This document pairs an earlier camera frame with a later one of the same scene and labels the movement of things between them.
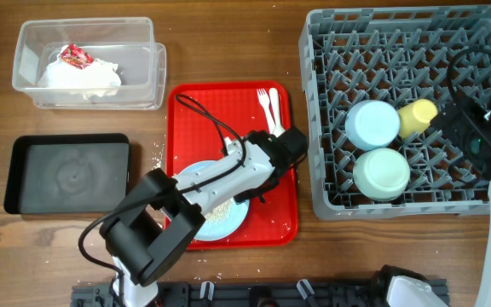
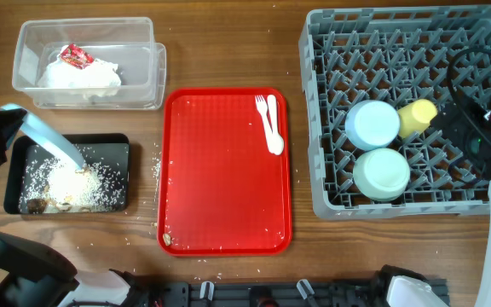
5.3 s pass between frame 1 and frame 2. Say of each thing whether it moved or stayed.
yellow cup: stayed
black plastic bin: stayed
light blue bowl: stayed
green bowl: stayed
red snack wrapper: stayed
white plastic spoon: moved
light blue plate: moved
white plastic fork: moved
